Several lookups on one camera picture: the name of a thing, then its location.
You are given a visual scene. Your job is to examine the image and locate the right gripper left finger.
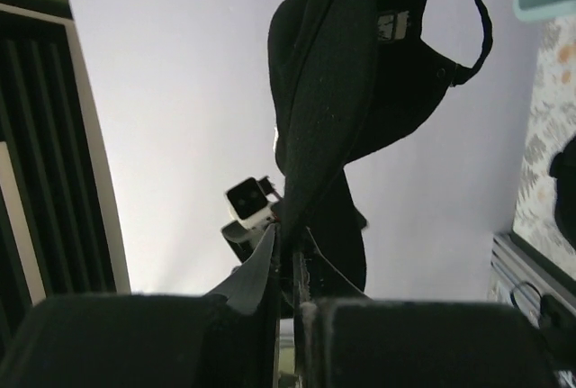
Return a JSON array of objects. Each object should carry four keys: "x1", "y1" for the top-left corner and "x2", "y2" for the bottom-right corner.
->
[{"x1": 204, "y1": 224, "x2": 280, "y2": 387}]

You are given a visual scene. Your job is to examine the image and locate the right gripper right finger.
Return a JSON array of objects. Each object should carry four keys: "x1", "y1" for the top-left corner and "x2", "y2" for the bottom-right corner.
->
[{"x1": 292, "y1": 228, "x2": 366, "y2": 387}]

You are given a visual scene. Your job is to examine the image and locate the black cap gold logo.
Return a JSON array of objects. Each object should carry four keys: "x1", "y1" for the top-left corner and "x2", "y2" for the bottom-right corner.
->
[{"x1": 548, "y1": 136, "x2": 575, "y2": 257}]

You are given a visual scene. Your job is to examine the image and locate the black slatted ceiling panel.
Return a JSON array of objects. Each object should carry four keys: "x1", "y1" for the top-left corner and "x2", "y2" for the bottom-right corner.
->
[{"x1": 1, "y1": 0, "x2": 131, "y2": 348}]

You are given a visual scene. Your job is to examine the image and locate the floral table mat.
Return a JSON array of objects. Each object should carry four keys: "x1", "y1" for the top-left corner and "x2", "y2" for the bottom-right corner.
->
[{"x1": 513, "y1": 16, "x2": 575, "y2": 265}]

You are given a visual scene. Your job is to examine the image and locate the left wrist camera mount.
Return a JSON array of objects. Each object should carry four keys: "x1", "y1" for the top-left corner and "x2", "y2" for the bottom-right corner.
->
[{"x1": 221, "y1": 176, "x2": 281, "y2": 244}]

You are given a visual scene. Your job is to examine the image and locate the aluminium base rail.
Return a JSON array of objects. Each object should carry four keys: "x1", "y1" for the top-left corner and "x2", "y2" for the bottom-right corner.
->
[{"x1": 490, "y1": 232, "x2": 576, "y2": 353}]

